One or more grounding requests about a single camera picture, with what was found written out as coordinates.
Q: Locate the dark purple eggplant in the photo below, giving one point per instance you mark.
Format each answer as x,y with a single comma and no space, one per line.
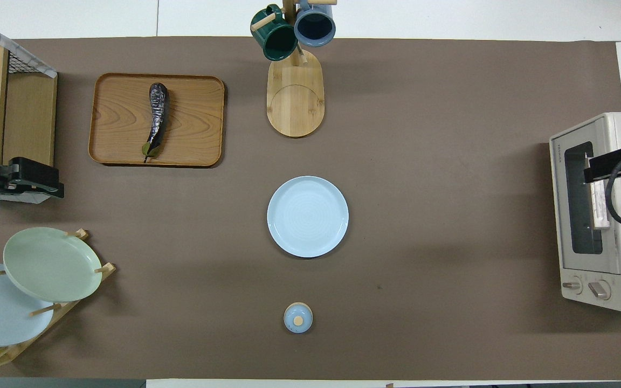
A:
158,108

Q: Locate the dark green mug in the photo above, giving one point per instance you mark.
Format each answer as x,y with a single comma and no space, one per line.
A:
275,40

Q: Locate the wooden tray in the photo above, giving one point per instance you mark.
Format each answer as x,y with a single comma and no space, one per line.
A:
197,124

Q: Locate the blue mug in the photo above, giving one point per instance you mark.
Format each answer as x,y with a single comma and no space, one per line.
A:
315,27

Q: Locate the toaster oven glass door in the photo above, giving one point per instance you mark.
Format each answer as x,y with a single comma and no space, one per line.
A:
557,205

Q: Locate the light blue ridged plate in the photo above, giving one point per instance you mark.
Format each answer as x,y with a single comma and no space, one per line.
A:
308,215

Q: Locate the wooden plate rack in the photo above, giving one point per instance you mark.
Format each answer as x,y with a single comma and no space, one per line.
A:
108,268

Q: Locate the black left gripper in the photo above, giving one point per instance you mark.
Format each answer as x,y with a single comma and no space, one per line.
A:
19,178

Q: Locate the silver oven knob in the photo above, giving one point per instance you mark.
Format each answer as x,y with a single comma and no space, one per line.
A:
599,290
573,284

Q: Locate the brown table mat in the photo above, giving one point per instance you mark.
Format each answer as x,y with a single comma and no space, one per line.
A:
423,215

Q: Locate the pale green plate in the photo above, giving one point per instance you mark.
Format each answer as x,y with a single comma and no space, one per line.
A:
52,264

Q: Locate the wooden mug tree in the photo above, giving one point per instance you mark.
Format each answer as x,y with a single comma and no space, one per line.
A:
294,102

